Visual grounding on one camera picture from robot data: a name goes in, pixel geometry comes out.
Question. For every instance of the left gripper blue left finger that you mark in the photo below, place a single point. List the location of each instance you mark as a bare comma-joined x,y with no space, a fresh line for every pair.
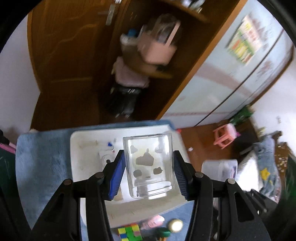
113,173

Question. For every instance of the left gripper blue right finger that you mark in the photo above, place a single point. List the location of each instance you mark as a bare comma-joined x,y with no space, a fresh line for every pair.
184,173

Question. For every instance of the clear plastic cup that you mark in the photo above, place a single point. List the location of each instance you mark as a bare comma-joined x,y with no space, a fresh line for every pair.
149,164

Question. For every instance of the round gold compact case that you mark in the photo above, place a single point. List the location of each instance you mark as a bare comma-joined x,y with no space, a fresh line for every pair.
175,225

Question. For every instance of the pink correction tape dispenser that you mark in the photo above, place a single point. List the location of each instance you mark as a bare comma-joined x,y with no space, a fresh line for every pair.
153,222

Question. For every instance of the colourful rubiks cube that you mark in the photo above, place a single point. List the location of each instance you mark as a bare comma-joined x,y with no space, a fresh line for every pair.
130,233

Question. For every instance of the green gold perfume bottle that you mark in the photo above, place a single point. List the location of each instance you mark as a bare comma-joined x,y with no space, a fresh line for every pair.
162,234

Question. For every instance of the white digital camera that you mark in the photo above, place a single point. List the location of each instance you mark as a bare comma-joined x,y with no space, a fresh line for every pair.
105,157

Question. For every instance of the beige small block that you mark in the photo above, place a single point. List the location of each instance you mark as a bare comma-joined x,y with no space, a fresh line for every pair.
118,196

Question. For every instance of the clear plastic card box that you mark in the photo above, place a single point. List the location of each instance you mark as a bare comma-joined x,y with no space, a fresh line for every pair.
220,170

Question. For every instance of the white plastic storage bin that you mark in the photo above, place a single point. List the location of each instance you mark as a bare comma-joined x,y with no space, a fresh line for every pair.
84,148

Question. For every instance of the pink plastic stool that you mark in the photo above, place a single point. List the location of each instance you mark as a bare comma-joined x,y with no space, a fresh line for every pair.
225,135

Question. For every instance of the blue fuzzy table cloth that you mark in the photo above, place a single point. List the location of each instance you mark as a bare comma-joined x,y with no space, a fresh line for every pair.
57,207

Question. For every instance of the folded pink cloth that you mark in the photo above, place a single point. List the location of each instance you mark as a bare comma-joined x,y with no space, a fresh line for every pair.
126,77

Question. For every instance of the brown wooden door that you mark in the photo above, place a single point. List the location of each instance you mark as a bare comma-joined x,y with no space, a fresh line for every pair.
68,43

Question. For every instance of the wooden corner shelf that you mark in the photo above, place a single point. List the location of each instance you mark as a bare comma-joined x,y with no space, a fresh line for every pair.
199,34

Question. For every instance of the pink basket with handle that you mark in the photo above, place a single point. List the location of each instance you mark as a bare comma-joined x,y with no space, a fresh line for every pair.
156,46

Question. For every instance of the wall calendar poster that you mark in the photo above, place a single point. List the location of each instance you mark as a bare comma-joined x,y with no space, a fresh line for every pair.
248,38

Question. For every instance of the metal door handle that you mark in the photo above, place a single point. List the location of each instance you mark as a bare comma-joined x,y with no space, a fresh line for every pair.
109,14

